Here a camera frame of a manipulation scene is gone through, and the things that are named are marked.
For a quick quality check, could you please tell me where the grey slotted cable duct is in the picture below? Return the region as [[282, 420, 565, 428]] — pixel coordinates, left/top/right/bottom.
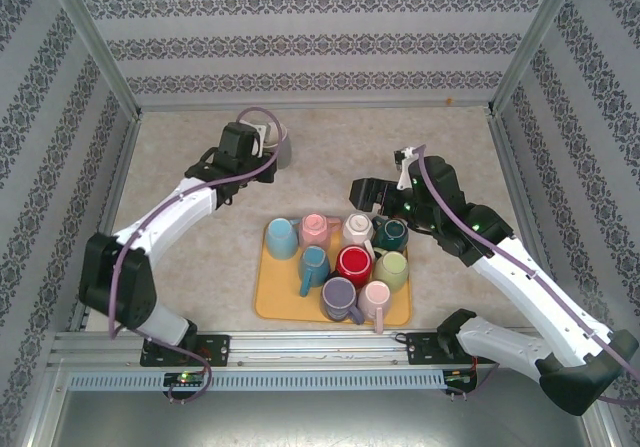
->
[[67, 370, 447, 392]]

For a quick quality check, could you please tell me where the aluminium table side rail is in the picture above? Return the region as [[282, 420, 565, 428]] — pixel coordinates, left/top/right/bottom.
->
[[485, 106, 626, 447], [67, 114, 144, 333]]

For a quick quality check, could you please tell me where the aluminium frame post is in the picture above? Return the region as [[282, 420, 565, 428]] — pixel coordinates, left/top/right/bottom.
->
[[39, 0, 144, 121], [489, 0, 586, 118]]

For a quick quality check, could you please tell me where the dark green mug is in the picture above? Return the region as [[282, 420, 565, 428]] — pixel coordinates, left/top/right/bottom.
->
[[372, 216, 411, 254]]

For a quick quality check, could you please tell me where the light blue mug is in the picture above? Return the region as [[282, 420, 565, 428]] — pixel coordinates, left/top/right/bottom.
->
[[264, 216, 302, 261]]

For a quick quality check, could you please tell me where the grey mug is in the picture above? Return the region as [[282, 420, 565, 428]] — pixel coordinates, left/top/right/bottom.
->
[[263, 120, 295, 171]]

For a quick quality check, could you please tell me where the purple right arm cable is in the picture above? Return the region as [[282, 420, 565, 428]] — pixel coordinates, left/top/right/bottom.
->
[[417, 144, 640, 408]]

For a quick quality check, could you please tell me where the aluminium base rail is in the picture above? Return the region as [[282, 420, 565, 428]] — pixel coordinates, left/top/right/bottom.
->
[[47, 329, 551, 371]]

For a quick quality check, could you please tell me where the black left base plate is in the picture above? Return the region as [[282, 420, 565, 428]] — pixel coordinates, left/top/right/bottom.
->
[[139, 334, 231, 368]]

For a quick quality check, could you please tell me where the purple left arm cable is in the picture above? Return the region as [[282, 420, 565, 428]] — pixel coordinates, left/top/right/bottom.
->
[[107, 107, 282, 406]]

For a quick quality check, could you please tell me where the red mug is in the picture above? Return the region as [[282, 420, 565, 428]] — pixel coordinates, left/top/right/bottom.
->
[[334, 245, 375, 291]]

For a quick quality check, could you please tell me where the light pink mug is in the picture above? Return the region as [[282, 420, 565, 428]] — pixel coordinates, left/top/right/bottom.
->
[[357, 280, 392, 336]]

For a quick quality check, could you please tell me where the white faceted mug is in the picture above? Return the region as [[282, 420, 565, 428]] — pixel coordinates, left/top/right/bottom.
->
[[342, 212, 376, 259]]

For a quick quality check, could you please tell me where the left controller board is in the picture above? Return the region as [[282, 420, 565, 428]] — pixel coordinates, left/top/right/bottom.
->
[[163, 371, 207, 388]]

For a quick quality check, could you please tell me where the purple mug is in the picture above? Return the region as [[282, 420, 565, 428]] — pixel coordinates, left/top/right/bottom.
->
[[319, 276, 366, 326]]

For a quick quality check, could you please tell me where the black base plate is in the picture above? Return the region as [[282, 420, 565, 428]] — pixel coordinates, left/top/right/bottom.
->
[[139, 334, 231, 368], [405, 331, 481, 366]]

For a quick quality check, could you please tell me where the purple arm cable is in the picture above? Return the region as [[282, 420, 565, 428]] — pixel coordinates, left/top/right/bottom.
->
[[107, 107, 282, 406], [417, 144, 640, 408]]

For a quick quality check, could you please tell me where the light green mug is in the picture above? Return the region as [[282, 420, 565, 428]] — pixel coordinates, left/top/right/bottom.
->
[[372, 249, 410, 294]]

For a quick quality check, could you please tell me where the pink faceted mug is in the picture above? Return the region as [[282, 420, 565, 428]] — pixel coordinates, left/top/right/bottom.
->
[[298, 213, 342, 251]]

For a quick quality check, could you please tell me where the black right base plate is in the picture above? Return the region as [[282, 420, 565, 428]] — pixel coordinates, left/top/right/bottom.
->
[[405, 331, 481, 366]]

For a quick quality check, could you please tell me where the yellow plastic tray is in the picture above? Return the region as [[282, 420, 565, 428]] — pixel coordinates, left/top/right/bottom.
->
[[253, 218, 414, 327]]

